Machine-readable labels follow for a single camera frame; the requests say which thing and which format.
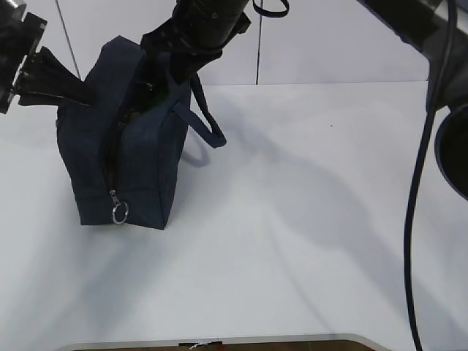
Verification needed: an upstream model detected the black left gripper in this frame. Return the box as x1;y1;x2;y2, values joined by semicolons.
1;10;96;113

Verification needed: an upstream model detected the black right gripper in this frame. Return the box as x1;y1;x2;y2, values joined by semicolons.
140;7;251;106

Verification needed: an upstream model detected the navy blue lunch bag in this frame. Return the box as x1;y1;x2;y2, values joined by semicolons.
56;37;227;230

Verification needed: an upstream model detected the silver zipper pull ring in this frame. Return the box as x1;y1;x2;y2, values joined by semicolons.
109;188;129;224

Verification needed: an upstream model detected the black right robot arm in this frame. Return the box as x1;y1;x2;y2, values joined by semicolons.
253;1;467;196

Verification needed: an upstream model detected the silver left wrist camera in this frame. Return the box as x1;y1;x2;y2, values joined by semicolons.
0;0;27;19

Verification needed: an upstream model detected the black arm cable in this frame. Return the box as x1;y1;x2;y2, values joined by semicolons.
252;0;458;351

